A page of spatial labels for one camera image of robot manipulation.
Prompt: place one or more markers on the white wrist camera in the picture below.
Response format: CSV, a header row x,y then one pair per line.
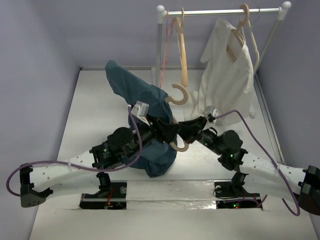
x,y
139,110
211,113

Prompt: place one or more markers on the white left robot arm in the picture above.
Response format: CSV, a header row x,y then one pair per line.
x,y
146,145

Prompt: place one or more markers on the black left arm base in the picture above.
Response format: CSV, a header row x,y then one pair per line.
x,y
110,196

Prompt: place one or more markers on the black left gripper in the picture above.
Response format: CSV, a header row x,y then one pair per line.
x,y
161,129

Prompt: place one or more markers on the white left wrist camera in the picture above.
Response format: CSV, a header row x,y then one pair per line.
x,y
139,110

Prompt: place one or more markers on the white shirt on hanger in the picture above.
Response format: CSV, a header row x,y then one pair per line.
x,y
227,82

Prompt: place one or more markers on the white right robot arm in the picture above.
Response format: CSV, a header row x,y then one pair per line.
x,y
254,174

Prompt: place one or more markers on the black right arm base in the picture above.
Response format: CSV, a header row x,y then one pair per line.
x,y
230,194

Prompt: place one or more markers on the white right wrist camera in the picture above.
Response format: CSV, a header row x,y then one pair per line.
x,y
211,113

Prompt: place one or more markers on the wooden hanger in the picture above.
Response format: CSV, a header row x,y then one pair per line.
x,y
239,34
170,99
179,24

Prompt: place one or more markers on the silver clothes rack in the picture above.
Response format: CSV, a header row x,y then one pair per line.
x,y
162,13

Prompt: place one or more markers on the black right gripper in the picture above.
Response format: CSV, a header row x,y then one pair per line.
x,y
200,126

